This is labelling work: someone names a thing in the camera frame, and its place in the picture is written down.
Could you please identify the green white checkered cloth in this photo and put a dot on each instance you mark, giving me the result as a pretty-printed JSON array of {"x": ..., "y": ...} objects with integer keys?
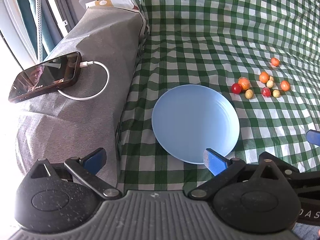
[{"x": 213, "y": 43}]

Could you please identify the orange small fruit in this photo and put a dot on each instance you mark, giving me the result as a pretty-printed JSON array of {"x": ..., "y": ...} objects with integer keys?
[{"x": 264, "y": 77}]

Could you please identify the beige small round fruit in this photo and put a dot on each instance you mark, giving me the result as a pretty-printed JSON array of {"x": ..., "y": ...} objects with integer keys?
[{"x": 249, "y": 94}]

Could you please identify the large orange fruit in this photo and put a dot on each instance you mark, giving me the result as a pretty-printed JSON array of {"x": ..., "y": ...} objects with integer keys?
[{"x": 244, "y": 83}]

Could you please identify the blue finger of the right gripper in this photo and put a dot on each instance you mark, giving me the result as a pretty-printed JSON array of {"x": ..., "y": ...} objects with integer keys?
[{"x": 313, "y": 137}]

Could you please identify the red fruit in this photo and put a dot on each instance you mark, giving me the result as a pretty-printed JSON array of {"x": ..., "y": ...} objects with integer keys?
[{"x": 266, "y": 92}]

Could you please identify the red cherry tomato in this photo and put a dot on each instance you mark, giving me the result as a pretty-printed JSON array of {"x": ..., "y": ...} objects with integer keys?
[{"x": 236, "y": 88}]

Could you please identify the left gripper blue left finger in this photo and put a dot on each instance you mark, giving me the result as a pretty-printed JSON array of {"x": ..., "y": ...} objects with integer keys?
[{"x": 94, "y": 161}]

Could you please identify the grey sofa armrest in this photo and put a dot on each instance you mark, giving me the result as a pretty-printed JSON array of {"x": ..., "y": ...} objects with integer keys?
[{"x": 85, "y": 116}]

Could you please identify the black smartphone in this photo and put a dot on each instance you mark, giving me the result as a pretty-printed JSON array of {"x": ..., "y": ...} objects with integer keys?
[{"x": 49, "y": 76}]

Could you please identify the teal curtain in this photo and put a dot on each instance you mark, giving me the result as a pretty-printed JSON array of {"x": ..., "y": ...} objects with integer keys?
[{"x": 28, "y": 11}]

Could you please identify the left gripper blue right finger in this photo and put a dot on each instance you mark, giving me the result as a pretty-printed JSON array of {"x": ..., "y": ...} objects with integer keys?
[{"x": 215, "y": 162}]

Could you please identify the light blue plate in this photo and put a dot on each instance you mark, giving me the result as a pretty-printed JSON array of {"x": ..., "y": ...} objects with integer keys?
[{"x": 188, "y": 119}]

